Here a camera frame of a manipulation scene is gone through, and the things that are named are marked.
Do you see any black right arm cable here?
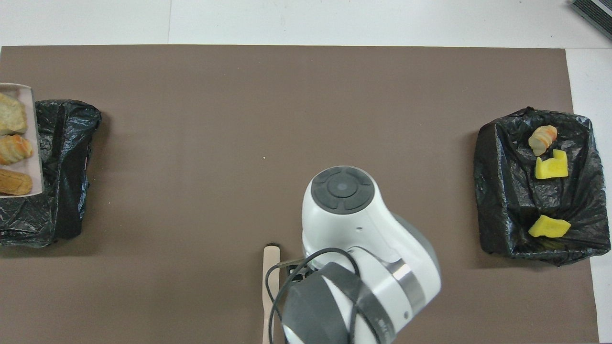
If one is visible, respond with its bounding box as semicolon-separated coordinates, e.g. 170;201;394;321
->
265;247;361;344

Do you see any bin lined with black bag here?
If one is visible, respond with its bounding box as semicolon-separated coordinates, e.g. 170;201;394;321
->
476;106;612;267
0;99;102;248

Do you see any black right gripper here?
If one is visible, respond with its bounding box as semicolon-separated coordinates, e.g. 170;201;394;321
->
285;258;316;283

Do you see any yellowish bread chunk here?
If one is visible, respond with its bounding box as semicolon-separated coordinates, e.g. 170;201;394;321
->
0;92;28;137

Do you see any plain yellow sponge piece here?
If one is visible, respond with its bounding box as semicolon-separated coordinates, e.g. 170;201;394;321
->
528;215;572;238

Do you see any brown bread roll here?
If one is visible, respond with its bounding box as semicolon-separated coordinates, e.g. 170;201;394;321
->
0;169;33;196

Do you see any beige brush with black bristles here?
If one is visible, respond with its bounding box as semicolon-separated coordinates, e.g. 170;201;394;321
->
262;243;281;344

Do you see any pale orange-tinged bread chunk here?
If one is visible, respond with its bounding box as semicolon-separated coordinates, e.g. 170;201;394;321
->
0;134;34;166

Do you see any beige plastic dustpan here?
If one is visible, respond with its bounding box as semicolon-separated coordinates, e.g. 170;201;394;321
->
0;83;45;198

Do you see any brown table mat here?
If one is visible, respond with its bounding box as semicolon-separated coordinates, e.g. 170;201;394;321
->
0;45;601;344

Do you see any grey ribbed panel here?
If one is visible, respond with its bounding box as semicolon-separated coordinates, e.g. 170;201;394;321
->
570;0;612;42

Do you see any pale striped croissant piece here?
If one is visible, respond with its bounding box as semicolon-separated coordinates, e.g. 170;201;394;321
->
528;125;558;157

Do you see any yellow sponge with green pad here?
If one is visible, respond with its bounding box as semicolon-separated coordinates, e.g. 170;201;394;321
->
535;149;569;180

